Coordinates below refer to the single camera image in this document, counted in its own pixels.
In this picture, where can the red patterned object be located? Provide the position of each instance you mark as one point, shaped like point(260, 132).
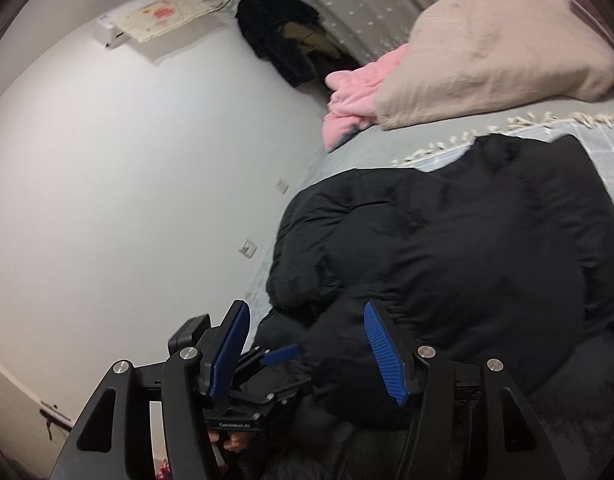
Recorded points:
point(164, 472)

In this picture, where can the checked blanket with fringe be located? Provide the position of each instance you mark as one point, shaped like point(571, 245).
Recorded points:
point(602, 155)

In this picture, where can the pile of dark clothes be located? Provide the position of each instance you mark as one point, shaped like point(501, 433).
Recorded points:
point(282, 35)

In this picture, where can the beige pillow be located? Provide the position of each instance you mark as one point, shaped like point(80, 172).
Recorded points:
point(497, 45)

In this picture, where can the person's left hand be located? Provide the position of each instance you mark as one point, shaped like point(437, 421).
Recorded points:
point(232, 442)

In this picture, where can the pink fleece cloth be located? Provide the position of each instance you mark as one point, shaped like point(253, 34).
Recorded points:
point(357, 90)

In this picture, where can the black wall fixture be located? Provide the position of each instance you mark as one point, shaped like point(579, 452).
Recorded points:
point(52, 417)

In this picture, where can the black puffer jacket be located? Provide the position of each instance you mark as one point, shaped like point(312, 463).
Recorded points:
point(452, 240)

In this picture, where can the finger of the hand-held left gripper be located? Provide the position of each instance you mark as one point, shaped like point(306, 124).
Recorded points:
point(282, 354)

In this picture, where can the white wall socket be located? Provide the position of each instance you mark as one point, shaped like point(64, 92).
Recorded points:
point(248, 248)

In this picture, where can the white wall switch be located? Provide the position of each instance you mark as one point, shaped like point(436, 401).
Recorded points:
point(280, 185)

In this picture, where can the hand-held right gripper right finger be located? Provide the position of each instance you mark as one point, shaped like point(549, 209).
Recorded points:
point(387, 350)

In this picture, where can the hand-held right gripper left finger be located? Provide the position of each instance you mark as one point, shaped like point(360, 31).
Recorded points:
point(232, 345)

